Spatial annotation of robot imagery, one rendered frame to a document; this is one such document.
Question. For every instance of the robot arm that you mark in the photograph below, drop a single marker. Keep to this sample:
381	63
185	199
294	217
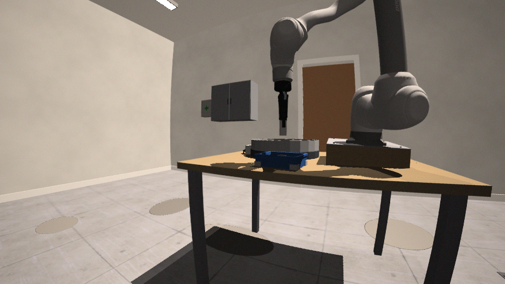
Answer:
394	102

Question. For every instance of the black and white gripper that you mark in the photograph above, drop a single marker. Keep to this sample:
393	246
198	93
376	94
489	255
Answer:
283	87

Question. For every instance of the blue plastic crate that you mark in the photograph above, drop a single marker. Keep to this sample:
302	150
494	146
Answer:
292	161

